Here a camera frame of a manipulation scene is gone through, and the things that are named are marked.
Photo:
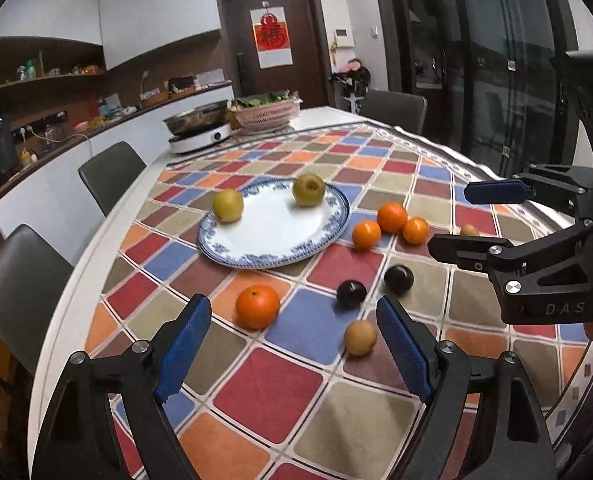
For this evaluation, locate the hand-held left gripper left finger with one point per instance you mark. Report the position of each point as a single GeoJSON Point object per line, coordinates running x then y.
{"type": "Point", "coordinates": [184, 350]}

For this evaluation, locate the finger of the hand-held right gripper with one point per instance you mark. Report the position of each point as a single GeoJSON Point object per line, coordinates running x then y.
{"type": "Point", "coordinates": [476, 252]}
{"type": "Point", "coordinates": [496, 191]}

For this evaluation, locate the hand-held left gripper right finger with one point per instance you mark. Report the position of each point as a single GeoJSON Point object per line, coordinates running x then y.
{"type": "Point", "coordinates": [406, 355]}

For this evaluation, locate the small brown round fruit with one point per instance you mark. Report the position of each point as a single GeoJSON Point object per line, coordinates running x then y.
{"type": "Point", "coordinates": [469, 230]}
{"type": "Point", "coordinates": [360, 338]}

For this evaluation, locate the small orange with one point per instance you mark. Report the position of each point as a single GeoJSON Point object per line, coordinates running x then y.
{"type": "Point", "coordinates": [366, 235]}
{"type": "Point", "coordinates": [415, 230]}
{"type": "Point", "coordinates": [392, 217]}

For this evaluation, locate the dark purple plum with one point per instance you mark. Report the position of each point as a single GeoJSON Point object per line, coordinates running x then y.
{"type": "Point", "coordinates": [399, 280]}
{"type": "Point", "coordinates": [351, 295]}

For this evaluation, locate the large orange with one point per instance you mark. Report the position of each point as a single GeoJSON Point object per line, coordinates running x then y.
{"type": "Point", "coordinates": [258, 306]}

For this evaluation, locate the blue and white porcelain plate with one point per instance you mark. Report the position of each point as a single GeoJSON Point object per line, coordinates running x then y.
{"type": "Point", "coordinates": [276, 225]}

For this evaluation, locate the colourful checked tablecloth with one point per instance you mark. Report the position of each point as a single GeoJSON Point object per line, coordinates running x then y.
{"type": "Point", "coordinates": [296, 390]}

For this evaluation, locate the grey dining chair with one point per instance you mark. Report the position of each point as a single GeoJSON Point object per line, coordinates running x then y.
{"type": "Point", "coordinates": [111, 175]}
{"type": "Point", "coordinates": [394, 107]}
{"type": "Point", "coordinates": [16, 285]}

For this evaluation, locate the dark glass sliding door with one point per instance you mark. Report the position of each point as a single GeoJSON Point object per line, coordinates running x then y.
{"type": "Point", "coordinates": [476, 60]}

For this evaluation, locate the yellow-green pear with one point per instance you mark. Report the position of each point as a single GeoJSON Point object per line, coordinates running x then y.
{"type": "Point", "coordinates": [309, 190]}
{"type": "Point", "coordinates": [228, 205]}

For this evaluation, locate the white baby high chair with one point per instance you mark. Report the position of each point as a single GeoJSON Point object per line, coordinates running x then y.
{"type": "Point", "coordinates": [349, 92]}

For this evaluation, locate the pink plush toy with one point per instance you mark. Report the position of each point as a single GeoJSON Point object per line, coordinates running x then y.
{"type": "Point", "coordinates": [352, 65]}

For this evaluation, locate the white induction cooker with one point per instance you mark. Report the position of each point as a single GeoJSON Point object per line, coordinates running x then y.
{"type": "Point", "coordinates": [201, 141]}

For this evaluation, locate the steel pan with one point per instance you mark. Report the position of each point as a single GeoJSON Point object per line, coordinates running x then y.
{"type": "Point", "coordinates": [196, 117]}

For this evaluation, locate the pink plastic colander basket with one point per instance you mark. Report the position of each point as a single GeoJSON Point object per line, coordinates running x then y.
{"type": "Point", "coordinates": [266, 116]}

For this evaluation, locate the dark brown door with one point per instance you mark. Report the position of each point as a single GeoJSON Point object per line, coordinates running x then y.
{"type": "Point", "coordinates": [306, 35]}

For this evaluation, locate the yellow bottle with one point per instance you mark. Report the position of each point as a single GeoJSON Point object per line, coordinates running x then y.
{"type": "Point", "coordinates": [26, 157]}

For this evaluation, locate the leafy green vegetables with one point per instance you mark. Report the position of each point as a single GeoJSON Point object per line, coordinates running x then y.
{"type": "Point", "coordinates": [261, 100]}

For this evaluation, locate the black bag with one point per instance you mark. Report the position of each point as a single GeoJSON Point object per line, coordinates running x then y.
{"type": "Point", "coordinates": [181, 84]}

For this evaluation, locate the red and white door poster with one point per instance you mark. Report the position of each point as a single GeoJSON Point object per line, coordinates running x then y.
{"type": "Point", "coordinates": [271, 35]}

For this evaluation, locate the white wall intercom panel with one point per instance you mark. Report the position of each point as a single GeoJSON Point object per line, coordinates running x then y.
{"type": "Point", "coordinates": [343, 38]}

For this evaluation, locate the black wall socket strip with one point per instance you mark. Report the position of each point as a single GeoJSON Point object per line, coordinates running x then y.
{"type": "Point", "coordinates": [41, 119]}

